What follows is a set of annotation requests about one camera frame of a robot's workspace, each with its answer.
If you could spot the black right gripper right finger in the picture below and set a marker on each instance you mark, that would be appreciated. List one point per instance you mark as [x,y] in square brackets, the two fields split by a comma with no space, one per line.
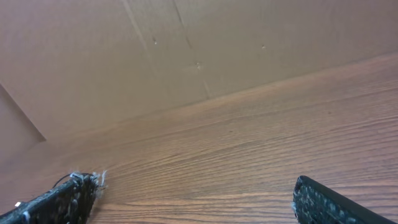
[314,203]

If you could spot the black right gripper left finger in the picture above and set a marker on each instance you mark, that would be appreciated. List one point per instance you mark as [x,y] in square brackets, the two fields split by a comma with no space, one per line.
[68,202]

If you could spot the brown cardboard backdrop panel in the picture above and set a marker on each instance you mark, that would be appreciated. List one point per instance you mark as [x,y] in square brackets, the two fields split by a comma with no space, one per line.
[71,67]

